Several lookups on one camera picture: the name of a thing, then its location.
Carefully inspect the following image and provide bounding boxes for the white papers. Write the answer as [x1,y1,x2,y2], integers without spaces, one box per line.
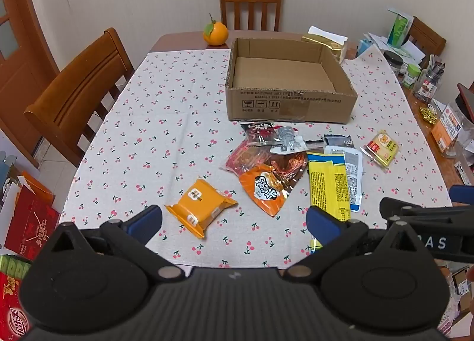
[365,32,426,63]

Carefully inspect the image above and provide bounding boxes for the clear box with orange label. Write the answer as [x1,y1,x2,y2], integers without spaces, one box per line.
[430,102,474,157]

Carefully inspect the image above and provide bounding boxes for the clear chili snack packet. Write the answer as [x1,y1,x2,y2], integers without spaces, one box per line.
[268,151,309,192]

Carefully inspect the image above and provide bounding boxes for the white grey snack packet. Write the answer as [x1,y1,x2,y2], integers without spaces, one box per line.
[268,125,309,155]

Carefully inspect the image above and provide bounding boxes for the green white carton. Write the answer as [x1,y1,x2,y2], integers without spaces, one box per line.
[387,8,414,47]

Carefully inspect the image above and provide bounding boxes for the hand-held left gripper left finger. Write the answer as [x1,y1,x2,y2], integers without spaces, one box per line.
[31,205,184,283]

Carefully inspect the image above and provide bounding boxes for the black red snack packet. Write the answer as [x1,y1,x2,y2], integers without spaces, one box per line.
[240,122,277,148]

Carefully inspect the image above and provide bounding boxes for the glass jar of sachets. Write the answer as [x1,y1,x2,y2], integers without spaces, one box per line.
[413,54,446,103]

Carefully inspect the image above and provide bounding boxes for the dark red wooden chair back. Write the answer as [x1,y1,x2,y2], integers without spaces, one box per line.
[456,82,474,124]

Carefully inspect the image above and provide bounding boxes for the dark lid jar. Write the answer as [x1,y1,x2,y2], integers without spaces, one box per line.
[383,50,404,76]

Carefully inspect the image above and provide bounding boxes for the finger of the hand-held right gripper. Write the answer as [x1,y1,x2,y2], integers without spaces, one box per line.
[449,184,474,204]
[379,196,474,230]

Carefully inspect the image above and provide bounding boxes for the gold ornaments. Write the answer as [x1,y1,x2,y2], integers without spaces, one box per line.
[419,104,438,125]

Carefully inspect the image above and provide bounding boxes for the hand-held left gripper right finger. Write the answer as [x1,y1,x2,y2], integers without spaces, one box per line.
[287,205,434,283]

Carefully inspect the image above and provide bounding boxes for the wooden door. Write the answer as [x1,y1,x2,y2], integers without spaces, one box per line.
[0,0,60,140]

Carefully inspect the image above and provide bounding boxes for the green lid jar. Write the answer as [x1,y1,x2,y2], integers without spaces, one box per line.
[403,63,422,89]

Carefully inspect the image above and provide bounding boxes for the cardboard box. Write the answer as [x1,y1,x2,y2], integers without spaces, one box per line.
[225,37,358,125]

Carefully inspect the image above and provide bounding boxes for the red gold printed box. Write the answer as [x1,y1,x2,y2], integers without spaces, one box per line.
[0,270,35,340]

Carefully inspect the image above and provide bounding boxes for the orange paper bag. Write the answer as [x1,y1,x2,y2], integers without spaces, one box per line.
[17,171,56,209]

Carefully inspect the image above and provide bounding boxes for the orange crumpled snack bag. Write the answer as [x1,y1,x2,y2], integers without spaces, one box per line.
[239,164,297,219]

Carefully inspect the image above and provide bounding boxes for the green box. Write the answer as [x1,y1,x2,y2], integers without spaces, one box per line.
[0,254,32,276]

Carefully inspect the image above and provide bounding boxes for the orange fruit with leaf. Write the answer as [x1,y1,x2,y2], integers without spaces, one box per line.
[202,13,229,46]

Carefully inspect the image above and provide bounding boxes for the red gift box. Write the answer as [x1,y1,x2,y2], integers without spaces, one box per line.
[4,185,60,261]

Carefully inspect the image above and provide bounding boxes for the dark clear snack packet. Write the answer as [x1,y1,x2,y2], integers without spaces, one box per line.
[324,134,355,149]

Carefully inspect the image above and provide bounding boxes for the white blue carton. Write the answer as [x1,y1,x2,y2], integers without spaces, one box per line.
[0,151,23,217]

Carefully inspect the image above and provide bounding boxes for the long yellow snack packet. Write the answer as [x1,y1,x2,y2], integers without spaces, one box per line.
[307,152,352,253]

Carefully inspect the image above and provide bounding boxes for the white blue snack packet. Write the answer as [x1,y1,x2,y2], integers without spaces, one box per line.
[324,145,364,213]

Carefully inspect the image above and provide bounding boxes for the orange bread packet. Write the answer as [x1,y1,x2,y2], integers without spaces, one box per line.
[164,176,238,240]

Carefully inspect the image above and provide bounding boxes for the red clear snack packet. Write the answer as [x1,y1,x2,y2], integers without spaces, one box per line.
[221,139,275,179]

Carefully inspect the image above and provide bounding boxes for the small light blue box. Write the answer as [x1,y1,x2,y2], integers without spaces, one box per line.
[357,39,375,59]

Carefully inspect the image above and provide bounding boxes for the small yellow snack packet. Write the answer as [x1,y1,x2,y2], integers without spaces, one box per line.
[361,130,403,169]

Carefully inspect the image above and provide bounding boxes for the gold tissue box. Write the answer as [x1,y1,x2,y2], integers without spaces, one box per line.
[301,33,347,64]

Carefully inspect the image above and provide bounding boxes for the cherry print tablecloth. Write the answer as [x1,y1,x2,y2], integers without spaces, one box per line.
[59,47,454,272]

